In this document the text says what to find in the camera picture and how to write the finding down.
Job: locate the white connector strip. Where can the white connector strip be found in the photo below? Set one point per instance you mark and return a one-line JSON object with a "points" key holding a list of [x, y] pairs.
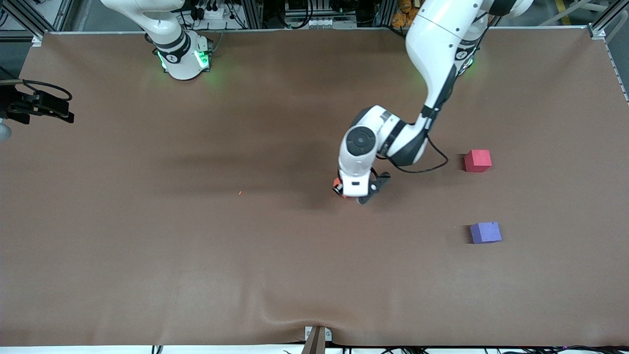
{"points": [[329, 23]]}

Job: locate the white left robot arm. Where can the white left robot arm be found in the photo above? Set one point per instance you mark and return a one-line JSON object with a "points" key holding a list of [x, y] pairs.
{"points": [[437, 44]]}

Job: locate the metal table corner bracket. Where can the metal table corner bracket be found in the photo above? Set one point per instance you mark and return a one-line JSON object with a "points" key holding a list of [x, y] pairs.
{"points": [[37, 40], [597, 32]]}

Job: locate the purple foam block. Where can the purple foam block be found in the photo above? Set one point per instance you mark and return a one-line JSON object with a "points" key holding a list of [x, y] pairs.
{"points": [[485, 232]]}

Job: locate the orange foam block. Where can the orange foam block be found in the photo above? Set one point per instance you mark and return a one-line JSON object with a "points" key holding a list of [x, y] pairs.
{"points": [[337, 185]]}

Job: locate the red foam block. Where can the red foam block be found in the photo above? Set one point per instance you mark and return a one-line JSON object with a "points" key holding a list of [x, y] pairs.
{"points": [[477, 160]]}

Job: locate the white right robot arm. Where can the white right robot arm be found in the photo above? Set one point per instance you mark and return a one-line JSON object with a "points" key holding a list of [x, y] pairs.
{"points": [[184, 56]]}

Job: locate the pile of orange snack bags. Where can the pile of orange snack bags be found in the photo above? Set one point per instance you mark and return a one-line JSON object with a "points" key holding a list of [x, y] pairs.
{"points": [[400, 17]]}

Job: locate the small metal edge bracket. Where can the small metal edge bracket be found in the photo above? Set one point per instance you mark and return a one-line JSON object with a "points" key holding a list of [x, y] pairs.
{"points": [[328, 334]]}

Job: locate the white power strip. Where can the white power strip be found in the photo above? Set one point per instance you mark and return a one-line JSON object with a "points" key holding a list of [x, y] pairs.
{"points": [[211, 12]]}

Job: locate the brown table mat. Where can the brown table mat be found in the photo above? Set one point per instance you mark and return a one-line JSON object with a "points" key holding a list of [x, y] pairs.
{"points": [[314, 270]]}

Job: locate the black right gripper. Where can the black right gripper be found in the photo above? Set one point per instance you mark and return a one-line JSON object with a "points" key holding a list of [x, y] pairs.
{"points": [[14, 105]]}

